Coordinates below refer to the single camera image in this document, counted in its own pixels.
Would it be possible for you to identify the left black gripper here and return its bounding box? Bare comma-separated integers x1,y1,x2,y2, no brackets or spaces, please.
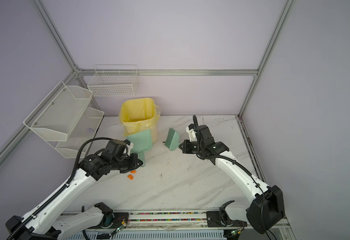
112,152,143,174

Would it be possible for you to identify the green dustpan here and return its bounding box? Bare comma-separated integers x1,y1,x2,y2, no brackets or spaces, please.
126,129,153,167

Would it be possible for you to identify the green hand brush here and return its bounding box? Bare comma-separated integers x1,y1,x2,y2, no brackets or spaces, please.
164,128,180,151

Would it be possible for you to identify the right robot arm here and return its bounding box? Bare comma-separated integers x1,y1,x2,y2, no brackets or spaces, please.
179,115,286,234

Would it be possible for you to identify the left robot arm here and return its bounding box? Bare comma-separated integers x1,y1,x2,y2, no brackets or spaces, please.
5,138,143,240

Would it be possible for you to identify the orange scraps left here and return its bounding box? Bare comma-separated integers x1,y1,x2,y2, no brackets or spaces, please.
127,170,136,180

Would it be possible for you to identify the lower white mesh shelf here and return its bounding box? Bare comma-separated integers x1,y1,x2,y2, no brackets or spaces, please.
54,108,104,159

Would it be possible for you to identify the white mesh shelf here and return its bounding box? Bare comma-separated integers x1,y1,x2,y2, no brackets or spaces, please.
23,82,93,142
54,108,104,159

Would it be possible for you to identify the yellow bin liner bag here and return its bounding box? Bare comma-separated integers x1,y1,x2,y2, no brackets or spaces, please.
118,98,161,136

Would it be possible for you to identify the cream trash bin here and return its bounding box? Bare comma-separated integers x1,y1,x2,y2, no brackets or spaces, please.
118,98,160,144

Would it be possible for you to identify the upper white mesh shelf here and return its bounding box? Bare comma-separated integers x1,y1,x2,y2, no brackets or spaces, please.
23,82,93,142

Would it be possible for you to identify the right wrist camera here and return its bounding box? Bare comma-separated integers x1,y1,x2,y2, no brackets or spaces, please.
186,124,197,142

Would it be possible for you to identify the white wire wall basket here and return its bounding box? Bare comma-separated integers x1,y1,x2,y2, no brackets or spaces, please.
87,65,140,97

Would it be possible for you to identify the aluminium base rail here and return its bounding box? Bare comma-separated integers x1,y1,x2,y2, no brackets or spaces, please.
36,207,297,240

